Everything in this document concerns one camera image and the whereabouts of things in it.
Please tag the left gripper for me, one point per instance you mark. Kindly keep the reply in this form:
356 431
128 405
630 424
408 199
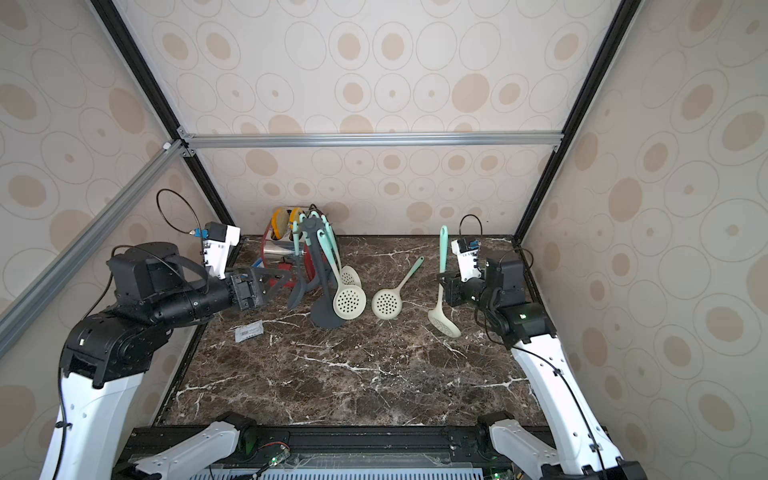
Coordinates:
248 289

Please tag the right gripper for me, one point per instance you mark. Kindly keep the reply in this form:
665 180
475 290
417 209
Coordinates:
452 288

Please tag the cream skimmer pile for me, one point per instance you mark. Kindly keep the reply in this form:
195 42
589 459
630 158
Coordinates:
386 304
436 315

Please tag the grey utensil rack stand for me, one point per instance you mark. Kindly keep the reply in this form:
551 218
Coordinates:
322 313

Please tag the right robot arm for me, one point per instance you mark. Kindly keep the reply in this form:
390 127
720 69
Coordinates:
581 448

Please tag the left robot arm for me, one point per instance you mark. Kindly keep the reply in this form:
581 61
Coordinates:
107 354

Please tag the red chrome toaster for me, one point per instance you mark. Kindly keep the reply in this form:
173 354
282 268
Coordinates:
276 253

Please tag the left yellow toast slice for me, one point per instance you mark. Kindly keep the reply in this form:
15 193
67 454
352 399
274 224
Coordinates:
280 223

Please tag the back aluminium rail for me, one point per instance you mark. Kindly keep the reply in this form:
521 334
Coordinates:
379 139

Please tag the aluminium rail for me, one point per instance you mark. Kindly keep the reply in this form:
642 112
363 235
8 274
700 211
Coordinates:
27 307
379 139

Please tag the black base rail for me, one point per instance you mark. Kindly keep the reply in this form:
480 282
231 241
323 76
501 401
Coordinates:
234 447

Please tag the left aluminium rail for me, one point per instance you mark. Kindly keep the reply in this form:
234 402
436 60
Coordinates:
27 307

